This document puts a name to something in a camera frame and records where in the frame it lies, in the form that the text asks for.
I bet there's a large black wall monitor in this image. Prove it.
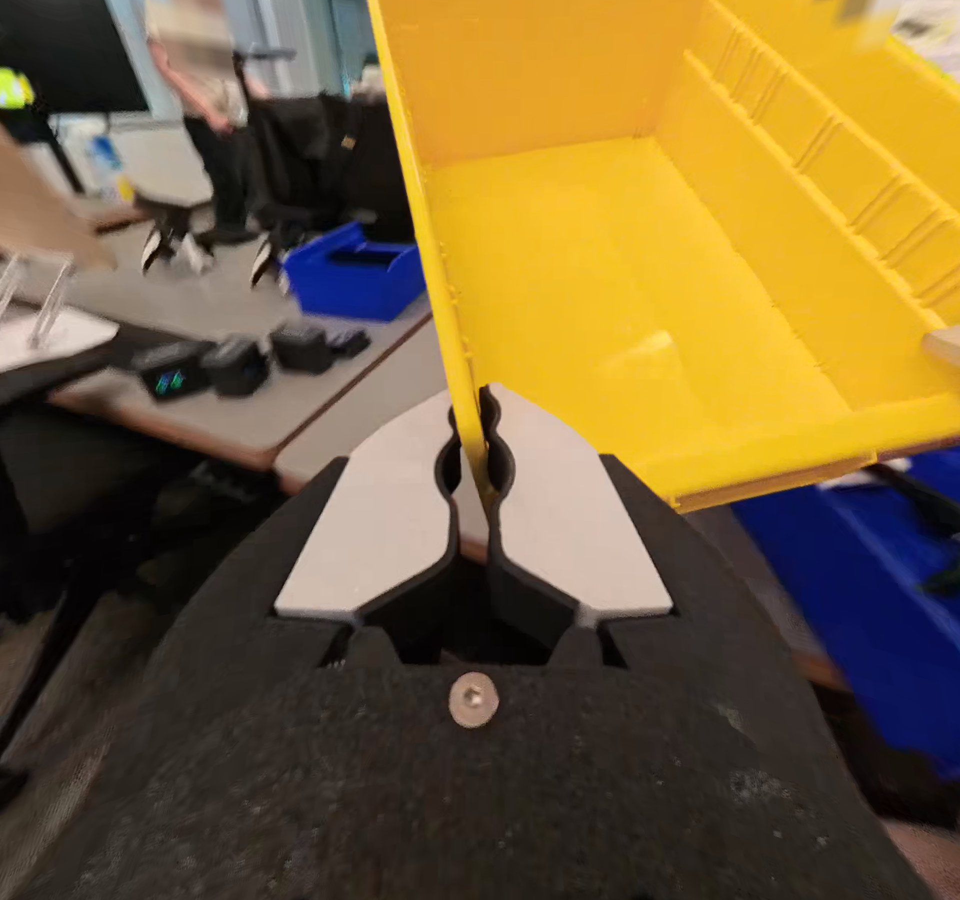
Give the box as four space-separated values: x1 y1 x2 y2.
0 0 151 115

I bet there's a black fabric bag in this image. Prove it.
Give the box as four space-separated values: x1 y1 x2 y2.
247 90 421 241

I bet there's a white wipes canister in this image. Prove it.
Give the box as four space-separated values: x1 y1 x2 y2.
90 133 135 202

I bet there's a wooden board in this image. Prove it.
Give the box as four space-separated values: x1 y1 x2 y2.
0 126 119 273

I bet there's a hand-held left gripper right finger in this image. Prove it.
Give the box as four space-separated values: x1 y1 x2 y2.
481 382 674 644

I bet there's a white document stand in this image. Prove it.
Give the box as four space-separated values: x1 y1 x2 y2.
0 253 121 375

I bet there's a yellow plastic bin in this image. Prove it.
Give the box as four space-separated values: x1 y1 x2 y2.
361 0 960 515

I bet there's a blue plastic bin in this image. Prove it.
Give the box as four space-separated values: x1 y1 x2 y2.
283 221 429 324
731 448 960 781

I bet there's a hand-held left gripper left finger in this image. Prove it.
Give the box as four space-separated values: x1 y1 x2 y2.
273 390 460 629

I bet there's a black battery pack with display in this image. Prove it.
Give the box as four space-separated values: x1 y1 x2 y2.
131 341 213 402

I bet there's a black power cord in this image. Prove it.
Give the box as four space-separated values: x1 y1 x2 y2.
873 462 960 541

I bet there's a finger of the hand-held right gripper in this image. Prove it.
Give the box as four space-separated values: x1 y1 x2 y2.
921 327 960 372

